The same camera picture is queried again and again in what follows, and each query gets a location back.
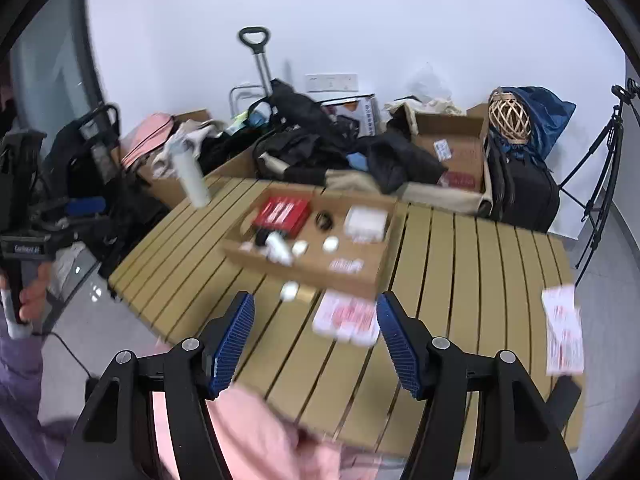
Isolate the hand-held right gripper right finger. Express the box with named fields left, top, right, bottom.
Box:
left=376, top=290, right=581, bottom=480

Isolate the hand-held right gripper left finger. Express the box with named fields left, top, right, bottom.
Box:
left=55, top=290, right=257, bottom=480

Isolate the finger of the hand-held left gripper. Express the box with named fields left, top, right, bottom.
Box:
left=47, top=212, right=119, bottom=245
left=62, top=197, right=108, bottom=217

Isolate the pink wipes packet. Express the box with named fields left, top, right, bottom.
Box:
left=312, top=291, right=381, bottom=347

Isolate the white spray bottle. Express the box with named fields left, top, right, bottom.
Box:
left=265, top=231, right=295, bottom=265

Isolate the shallow cardboard box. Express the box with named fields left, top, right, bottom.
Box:
left=222, top=182, right=399, bottom=301

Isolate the clear plastic swab box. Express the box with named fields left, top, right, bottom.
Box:
left=344, top=206, right=390, bottom=244

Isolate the red printed box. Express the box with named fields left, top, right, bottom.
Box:
left=251, top=197, right=312, bottom=236

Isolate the person's left forearm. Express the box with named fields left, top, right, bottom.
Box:
left=0, top=320, right=77, bottom=461

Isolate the person's left hand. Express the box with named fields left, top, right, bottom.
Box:
left=20, top=262, right=54, bottom=324

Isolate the black stroller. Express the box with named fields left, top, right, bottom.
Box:
left=42, top=104, right=167, bottom=282

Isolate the large cardboard box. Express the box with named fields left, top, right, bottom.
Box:
left=134, top=109, right=262, bottom=209

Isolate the pink backpack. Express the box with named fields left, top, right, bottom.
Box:
left=121, top=113, right=176, bottom=171

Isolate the pink padded jacket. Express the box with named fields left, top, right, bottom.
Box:
left=150, top=350, right=384, bottom=480

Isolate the white thermos bottle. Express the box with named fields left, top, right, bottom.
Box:
left=172, top=144, right=212, bottom=209

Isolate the beige cloth bag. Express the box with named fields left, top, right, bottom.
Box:
left=151, top=119, right=226, bottom=179

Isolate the glass door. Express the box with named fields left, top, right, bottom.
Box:
left=0, top=0, right=109, bottom=161

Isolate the beige fabric cart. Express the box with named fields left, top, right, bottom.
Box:
left=325, top=170, right=494, bottom=219

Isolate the black phone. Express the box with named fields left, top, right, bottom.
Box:
left=547, top=375, right=582, bottom=427

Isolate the dark red packet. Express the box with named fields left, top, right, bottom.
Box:
left=440, top=172, right=476, bottom=190

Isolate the black jacket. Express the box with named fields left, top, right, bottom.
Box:
left=357, top=130, right=449, bottom=196

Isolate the teal cloth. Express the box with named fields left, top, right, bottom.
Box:
left=232, top=109, right=266, bottom=129

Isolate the black suitcase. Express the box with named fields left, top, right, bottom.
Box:
left=485, top=137, right=561, bottom=234

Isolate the open cardboard box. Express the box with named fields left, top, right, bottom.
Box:
left=412, top=105, right=491, bottom=194

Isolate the black clothes pile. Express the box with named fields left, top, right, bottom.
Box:
left=252, top=79, right=362, bottom=186

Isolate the printed appliance box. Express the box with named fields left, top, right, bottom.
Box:
left=320, top=94, right=379, bottom=139

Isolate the beige tote bag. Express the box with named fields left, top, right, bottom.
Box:
left=384, top=97, right=466, bottom=122

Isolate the woven rattan ball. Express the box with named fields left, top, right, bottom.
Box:
left=487, top=91, right=531, bottom=145

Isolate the clear plastic bag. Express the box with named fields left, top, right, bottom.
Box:
left=404, top=61, right=454, bottom=106

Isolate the blue fabric bag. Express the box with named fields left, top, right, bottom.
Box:
left=492, top=86, right=577, bottom=166

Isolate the black tripod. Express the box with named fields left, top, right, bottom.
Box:
left=557, top=87, right=640, bottom=274

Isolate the black cable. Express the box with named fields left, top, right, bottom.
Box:
left=30, top=329, right=97, bottom=382

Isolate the white metal frame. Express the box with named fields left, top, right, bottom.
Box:
left=229, top=82, right=266, bottom=121

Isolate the black trolley handle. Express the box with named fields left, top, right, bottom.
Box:
left=238, top=26, right=274, bottom=99

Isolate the white wall socket strip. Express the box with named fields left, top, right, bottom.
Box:
left=305, top=73, right=359, bottom=94

